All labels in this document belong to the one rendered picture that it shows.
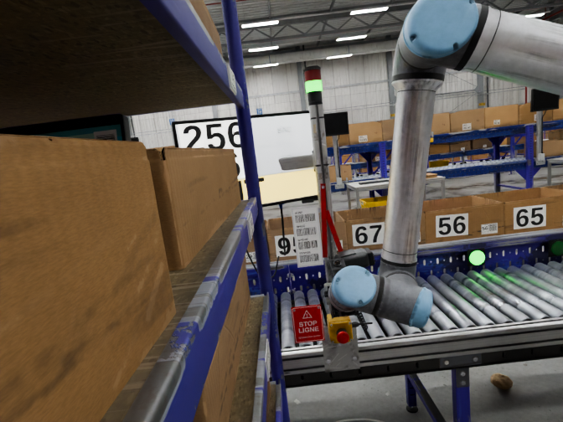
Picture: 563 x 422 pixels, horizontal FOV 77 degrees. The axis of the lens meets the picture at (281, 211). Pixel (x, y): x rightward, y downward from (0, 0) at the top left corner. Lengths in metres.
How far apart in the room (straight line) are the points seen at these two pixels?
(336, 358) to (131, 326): 1.18
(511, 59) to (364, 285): 0.51
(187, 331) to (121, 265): 0.05
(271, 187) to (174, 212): 0.90
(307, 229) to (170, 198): 0.87
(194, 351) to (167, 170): 0.16
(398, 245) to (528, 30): 0.50
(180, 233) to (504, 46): 0.66
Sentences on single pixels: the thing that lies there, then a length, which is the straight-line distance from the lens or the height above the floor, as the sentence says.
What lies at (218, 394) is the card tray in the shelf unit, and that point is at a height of 1.19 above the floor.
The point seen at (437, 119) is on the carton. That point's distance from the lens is 6.83.
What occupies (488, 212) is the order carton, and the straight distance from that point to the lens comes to 2.02.
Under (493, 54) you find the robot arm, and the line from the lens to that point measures 0.80.
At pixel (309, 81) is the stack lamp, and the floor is 1.62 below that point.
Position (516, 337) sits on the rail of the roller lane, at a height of 0.71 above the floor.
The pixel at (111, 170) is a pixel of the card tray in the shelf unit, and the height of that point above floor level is 1.43.
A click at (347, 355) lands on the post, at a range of 1.32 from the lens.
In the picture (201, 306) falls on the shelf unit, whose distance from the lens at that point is 0.22.
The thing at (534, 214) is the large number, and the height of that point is 0.97.
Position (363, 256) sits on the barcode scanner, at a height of 1.08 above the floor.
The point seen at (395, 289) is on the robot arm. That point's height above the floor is 1.10.
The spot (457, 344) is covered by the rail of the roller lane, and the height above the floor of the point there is 0.71.
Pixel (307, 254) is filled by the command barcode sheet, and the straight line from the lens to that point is 1.16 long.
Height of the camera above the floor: 1.43
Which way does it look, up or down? 10 degrees down
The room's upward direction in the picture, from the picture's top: 7 degrees counter-clockwise
